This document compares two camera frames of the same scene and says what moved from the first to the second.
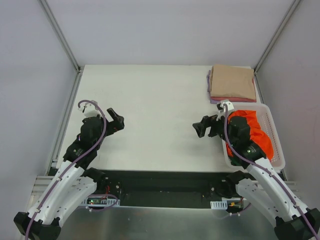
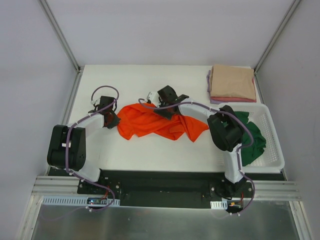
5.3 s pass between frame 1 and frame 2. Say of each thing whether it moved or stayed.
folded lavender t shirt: stayed
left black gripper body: moved
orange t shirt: moved
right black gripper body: moved
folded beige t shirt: stayed
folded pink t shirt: stayed
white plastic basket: stayed
